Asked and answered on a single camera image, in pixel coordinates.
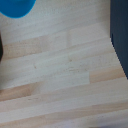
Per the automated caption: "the cornflower blue plastic bowl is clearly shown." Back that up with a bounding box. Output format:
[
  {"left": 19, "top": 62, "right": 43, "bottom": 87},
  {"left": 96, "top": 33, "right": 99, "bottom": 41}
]
[{"left": 0, "top": 0, "right": 37, "bottom": 19}]

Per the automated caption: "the black fabric storage box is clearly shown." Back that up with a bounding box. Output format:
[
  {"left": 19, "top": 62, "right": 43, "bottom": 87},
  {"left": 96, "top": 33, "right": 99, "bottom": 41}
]
[{"left": 0, "top": 33, "right": 5, "bottom": 63}]

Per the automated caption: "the navy blue rectangular block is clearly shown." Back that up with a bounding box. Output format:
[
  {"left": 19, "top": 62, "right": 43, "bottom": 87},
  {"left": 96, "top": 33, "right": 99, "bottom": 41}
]
[{"left": 109, "top": 0, "right": 128, "bottom": 81}]

